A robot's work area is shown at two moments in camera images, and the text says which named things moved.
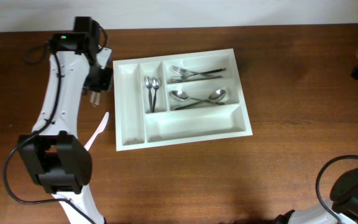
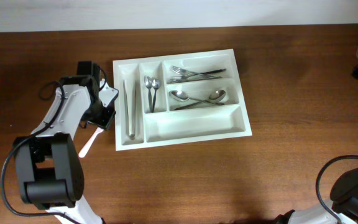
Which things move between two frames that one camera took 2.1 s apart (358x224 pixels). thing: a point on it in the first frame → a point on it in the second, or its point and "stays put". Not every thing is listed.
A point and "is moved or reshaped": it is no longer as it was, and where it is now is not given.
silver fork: (178, 79) stays put
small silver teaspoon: (156, 84) stays put
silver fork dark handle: (188, 73) stays put
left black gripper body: (100, 79) → (99, 115)
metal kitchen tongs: (94, 98) is moved or reshaped
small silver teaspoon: (148, 84) stays put
